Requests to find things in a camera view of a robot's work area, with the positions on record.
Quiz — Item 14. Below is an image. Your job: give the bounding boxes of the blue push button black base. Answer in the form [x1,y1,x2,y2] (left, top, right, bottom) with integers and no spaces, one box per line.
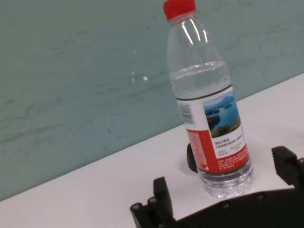
[185,142,198,173]

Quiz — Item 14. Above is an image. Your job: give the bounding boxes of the clear water bottle red cap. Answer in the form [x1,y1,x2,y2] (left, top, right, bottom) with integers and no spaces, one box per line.
[162,0,255,199]

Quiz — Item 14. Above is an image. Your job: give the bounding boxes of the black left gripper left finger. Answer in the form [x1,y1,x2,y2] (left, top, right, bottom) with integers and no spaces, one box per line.
[130,177,179,228]

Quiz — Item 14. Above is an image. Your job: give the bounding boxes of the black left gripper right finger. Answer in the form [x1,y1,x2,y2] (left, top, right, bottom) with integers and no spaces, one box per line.
[271,146,304,190]

